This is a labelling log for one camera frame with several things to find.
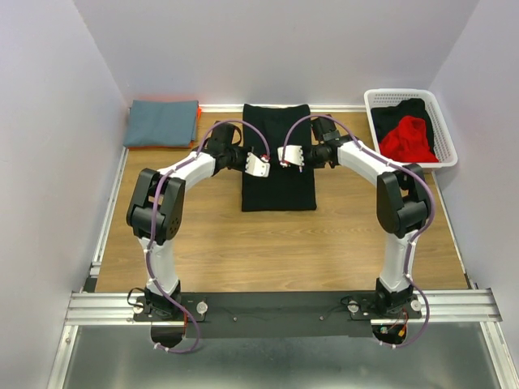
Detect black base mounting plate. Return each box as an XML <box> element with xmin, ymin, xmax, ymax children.
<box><xmin>127</xmin><ymin>289</ymin><xmax>422</xmax><ymax>348</ymax></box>

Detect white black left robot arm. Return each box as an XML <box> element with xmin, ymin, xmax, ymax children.
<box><xmin>127</xmin><ymin>122</ymin><xmax>249</xmax><ymax>321</ymax></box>

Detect folded blue t-shirt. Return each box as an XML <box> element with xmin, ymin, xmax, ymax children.
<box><xmin>122</xmin><ymin>100</ymin><xmax>199</xmax><ymax>149</ymax></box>

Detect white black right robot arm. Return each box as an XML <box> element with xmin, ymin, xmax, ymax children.
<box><xmin>303</xmin><ymin>115</ymin><xmax>435</xmax><ymax>315</ymax></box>

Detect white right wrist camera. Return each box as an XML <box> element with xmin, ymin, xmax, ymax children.
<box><xmin>277</xmin><ymin>145</ymin><xmax>304</xmax><ymax>167</ymax></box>

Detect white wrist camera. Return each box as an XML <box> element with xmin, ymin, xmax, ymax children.
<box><xmin>244</xmin><ymin>152</ymin><xmax>270</xmax><ymax>177</ymax></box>
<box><xmin>277</xmin><ymin>145</ymin><xmax>304</xmax><ymax>167</ymax></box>

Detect aluminium frame rail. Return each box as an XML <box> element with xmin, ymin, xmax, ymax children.
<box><xmin>49</xmin><ymin>150</ymin><xmax>518</xmax><ymax>388</ymax></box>

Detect black t-shirt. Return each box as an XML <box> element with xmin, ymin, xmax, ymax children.
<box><xmin>242</xmin><ymin>104</ymin><xmax>317</xmax><ymax>212</ymax></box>

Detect white plastic laundry basket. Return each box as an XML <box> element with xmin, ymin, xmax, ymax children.
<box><xmin>364</xmin><ymin>88</ymin><xmax>458</xmax><ymax>172</ymax></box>

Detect red t-shirt in basket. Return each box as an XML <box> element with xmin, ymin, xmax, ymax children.
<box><xmin>380</xmin><ymin>116</ymin><xmax>438</xmax><ymax>163</ymax></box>

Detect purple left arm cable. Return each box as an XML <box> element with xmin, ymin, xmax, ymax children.
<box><xmin>145</xmin><ymin>119</ymin><xmax>271</xmax><ymax>355</ymax></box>

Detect black garment in basket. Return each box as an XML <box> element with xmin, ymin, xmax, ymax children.
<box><xmin>371</xmin><ymin>98</ymin><xmax>435</xmax><ymax>154</ymax></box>

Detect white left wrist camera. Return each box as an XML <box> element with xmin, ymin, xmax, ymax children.
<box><xmin>244</xmin><ymin>152</ymin><xmax>270</xmax><ymax>177</ymax></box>

